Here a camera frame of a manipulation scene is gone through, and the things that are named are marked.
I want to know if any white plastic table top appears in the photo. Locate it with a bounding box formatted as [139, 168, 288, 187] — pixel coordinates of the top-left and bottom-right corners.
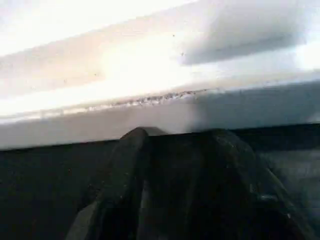
[0, 0, 320, 151]

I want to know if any black glossy mat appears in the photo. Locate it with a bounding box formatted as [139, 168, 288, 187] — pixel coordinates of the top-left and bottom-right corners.
[0, 122, 320, 240]

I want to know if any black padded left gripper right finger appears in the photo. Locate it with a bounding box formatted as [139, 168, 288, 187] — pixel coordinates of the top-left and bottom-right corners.
[207, 128, 315, 240]

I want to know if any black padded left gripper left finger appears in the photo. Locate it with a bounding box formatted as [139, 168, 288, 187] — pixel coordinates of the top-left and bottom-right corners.
[66, 126, 150, 240]

